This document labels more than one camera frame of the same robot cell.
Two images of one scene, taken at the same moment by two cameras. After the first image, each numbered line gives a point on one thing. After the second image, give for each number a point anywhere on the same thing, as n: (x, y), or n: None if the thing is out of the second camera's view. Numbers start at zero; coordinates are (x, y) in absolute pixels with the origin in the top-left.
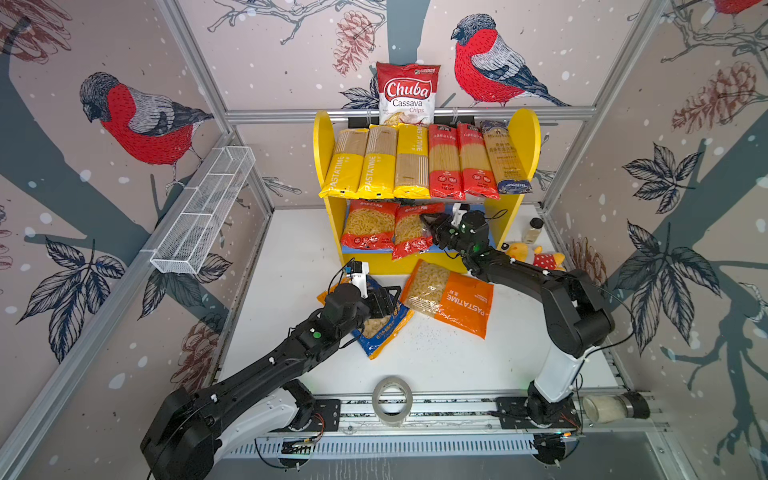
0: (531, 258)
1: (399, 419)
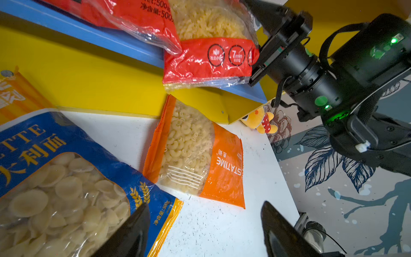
0: (260, 120)
1: None
